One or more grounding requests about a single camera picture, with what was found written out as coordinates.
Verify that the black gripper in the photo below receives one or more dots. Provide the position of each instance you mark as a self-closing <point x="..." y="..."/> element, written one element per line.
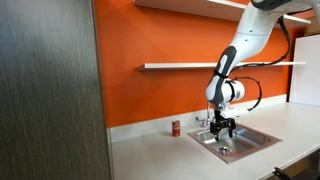
<point x="221" y="124"/>

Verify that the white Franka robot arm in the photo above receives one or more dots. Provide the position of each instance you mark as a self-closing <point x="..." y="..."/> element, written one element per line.
<point x="250" y="30"/>

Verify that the stainless steel sink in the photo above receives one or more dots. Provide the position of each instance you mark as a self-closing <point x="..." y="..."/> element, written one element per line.
<point x="256" y="141"/>

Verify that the red soda can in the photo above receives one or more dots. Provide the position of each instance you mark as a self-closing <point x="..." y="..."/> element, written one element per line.
<point x="176" y="128"/>

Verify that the black chair part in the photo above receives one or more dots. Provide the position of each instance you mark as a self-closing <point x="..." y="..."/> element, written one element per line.
<point x="290" y="174"/>

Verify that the white counter backsplash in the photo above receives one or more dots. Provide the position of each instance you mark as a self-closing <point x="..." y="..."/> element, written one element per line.
<point x="140" y="128"/>

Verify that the white side panel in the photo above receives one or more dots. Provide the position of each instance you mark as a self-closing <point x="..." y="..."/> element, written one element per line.
<point x="306" y="73"/>

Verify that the brown cardboard box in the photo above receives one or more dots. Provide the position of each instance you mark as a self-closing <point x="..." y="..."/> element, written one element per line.
<point x="314" y="28"/>

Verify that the dark wood cabinet panel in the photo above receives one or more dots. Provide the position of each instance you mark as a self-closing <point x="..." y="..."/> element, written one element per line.
<point x="50" y="93"/>

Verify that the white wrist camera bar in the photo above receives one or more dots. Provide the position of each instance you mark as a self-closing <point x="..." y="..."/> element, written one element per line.
<point x="235" y="112"/>

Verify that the thin white wall shelf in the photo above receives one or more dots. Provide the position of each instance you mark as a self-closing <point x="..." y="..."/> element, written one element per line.
<point x="180" y="66"/>

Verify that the thick white wall shelf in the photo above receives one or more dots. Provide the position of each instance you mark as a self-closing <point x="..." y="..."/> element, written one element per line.
<point x="200" y="6"/>

